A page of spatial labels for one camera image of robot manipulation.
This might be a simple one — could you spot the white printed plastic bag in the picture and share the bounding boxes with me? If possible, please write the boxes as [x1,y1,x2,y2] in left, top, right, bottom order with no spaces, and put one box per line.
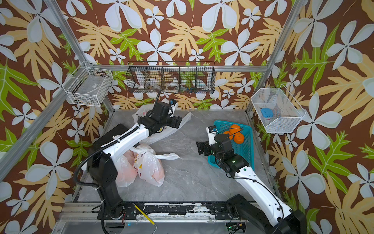
[115,150,137,188]

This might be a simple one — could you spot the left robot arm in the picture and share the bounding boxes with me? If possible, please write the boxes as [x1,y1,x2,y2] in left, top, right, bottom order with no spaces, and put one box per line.
[73,99,182,219]

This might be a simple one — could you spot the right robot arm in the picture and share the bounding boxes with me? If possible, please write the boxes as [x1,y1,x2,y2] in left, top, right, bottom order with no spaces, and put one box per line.
[196,134,307,234]

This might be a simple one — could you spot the orange top of pile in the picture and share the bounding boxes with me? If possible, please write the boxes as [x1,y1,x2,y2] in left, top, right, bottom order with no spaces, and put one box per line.
[229,124,242,135]

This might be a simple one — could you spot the orange right large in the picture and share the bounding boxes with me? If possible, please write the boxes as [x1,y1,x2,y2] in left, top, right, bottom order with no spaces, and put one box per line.
[233,133,245,144]

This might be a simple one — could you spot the black plastic tool case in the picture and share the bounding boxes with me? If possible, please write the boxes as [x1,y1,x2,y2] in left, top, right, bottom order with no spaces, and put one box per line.
[88,123,129,155]

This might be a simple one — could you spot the blue object in basket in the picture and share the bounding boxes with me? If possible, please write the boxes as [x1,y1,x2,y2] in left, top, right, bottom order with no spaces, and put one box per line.
[261,108,274,119]

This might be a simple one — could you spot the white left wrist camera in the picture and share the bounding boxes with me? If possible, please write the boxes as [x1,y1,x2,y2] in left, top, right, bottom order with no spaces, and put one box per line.
[168,99,178,111]

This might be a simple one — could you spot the black wire basket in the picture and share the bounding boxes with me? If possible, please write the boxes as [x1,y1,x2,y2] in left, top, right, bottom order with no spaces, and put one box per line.
[125,61,216,94]

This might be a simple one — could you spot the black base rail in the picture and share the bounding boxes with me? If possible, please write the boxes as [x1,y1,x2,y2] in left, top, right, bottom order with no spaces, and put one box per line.
[97,201,237,220]

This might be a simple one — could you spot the aluminium frame rear bar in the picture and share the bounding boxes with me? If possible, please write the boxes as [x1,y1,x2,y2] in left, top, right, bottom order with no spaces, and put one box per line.
[87,64,268,73]

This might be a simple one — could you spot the white wire basket right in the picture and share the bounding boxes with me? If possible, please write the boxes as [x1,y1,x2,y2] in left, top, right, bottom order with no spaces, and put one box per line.
[251,85,306,134]

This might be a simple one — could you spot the white wire basket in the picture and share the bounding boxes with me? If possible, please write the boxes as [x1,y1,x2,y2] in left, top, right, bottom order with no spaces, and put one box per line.
[64,62,114,107]
[251,85,306,134]

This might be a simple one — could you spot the white wire basket left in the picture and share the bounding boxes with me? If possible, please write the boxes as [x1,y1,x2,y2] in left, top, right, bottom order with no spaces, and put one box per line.
[64,62,114,107]

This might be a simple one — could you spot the aluminium frame post left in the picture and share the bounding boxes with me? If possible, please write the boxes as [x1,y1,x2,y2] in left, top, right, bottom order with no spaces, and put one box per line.
[45,1,115,115]

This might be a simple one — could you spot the aluminium frame post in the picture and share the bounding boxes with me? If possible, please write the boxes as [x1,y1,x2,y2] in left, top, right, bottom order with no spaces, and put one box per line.
[245,0,307,113]
[45,1,115,115]

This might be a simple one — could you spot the aluminium frame post right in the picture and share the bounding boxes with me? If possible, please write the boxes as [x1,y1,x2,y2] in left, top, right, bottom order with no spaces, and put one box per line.
[245,0,307,113]

